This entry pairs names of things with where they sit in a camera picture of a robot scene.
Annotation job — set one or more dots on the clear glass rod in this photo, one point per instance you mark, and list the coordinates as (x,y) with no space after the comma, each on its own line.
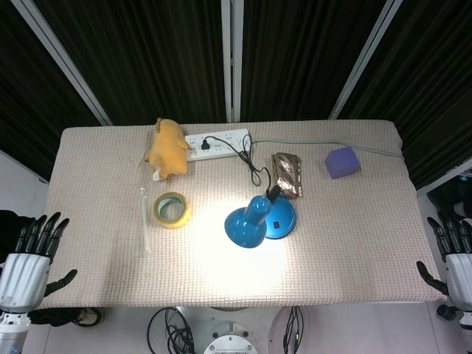
(144,214)

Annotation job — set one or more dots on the black curtain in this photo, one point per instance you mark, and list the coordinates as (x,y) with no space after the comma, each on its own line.
(147,55)

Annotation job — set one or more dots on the blue desk lamp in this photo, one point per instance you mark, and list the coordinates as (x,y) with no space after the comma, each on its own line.
(258,220)

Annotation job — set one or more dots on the white power strip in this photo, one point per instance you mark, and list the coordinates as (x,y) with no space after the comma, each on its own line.
(217,144)

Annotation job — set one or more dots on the red silver snack packet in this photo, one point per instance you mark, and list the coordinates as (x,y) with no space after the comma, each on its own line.
(288,174)

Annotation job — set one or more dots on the white metal frame post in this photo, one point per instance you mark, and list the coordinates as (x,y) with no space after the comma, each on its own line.
(62,60)
(365,59)
(231,59)

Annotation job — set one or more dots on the yellow plush toy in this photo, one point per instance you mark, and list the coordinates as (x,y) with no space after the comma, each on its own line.
(167,151)

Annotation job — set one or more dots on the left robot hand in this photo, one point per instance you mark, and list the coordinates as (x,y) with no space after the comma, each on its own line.
(26,269)

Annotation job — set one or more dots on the beige waffle tablecloth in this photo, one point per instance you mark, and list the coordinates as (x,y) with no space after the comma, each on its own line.
(236,265)

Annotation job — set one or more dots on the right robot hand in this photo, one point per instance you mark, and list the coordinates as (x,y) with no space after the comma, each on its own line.
(457,273)

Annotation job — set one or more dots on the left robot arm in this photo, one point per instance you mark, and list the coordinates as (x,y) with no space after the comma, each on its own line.
(11,332)

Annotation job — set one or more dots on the purple foam cube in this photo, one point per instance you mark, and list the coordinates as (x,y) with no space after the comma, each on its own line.
(342,162)

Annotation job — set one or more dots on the yellow tape roll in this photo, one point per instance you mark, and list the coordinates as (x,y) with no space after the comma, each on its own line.
(172,209)

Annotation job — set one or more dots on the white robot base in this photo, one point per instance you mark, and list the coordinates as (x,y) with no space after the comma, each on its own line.
(230,332)

